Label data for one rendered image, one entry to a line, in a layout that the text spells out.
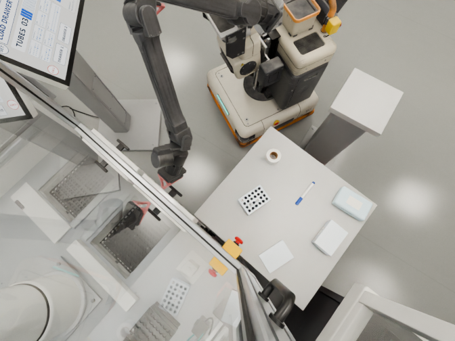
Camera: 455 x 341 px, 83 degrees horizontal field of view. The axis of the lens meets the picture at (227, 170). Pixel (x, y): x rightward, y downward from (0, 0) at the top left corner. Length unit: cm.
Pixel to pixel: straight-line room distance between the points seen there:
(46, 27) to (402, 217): 243
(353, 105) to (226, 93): 90
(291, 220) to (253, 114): 92
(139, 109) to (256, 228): 150
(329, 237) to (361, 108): 69
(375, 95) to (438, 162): 117
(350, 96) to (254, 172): 65
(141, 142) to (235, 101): 82
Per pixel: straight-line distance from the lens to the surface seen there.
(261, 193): 118
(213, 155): 207
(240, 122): 186
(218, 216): 120
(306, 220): 125
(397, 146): 247
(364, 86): 158
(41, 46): 144
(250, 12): 100
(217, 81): 203
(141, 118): 227
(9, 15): 146
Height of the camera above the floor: 196
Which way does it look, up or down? 75 degrees down
